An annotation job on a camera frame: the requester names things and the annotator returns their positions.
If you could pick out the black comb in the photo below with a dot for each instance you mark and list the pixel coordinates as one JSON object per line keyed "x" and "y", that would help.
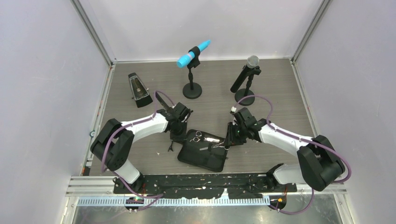
{"x": 159, "y": 100}

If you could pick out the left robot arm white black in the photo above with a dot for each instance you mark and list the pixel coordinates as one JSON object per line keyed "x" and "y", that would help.
{"x": 114, "y": 141}

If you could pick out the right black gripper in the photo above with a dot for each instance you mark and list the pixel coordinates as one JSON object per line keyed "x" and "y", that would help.
{"x": 231, "y": 140}

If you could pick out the silver scissors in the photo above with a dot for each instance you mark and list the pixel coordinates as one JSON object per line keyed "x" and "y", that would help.
{"x": 199, "y": 137}
{"x": 221, "y": 145}

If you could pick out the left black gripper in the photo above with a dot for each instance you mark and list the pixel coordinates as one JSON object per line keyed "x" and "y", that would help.
{"x": 182, "y": 136}

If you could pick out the black zip tool case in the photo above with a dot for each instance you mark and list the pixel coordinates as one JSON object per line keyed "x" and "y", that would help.
{"x": 201, "y": 154}

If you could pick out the left black microphone stand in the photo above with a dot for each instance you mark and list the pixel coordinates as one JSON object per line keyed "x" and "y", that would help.
{"x": 193, "y": 90}

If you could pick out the black hair clip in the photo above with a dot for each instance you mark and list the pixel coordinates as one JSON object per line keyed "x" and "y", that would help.
{"x": 170, "y": 148}

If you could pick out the black metronome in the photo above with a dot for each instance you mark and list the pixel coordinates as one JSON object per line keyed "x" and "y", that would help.
{"x": 140, "y": 93}

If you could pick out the black microphone stand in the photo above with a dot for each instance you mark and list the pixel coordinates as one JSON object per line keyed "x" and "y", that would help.
{"x": 193, "y": 90}
{"x": 241, "y": 93}

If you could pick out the aluminium rail front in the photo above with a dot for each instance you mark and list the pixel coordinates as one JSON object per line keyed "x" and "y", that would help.
{"x": 98, "y": 190}

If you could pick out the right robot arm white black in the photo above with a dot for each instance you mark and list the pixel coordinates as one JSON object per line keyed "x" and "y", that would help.
{"x": 317, "y": 165}

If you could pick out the right black microphone stand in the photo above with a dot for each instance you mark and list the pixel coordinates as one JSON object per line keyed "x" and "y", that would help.
{"x": 241, "y": 93}

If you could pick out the blue microphone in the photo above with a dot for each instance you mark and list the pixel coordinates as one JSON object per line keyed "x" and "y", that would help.
{"x": 193, "y": 54}

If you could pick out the black silver microphone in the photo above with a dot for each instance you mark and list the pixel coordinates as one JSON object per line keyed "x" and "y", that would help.
{"x": 244, "y": 75}

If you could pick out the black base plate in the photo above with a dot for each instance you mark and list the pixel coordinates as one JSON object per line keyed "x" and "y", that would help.
{"x": 204, "y": 186}

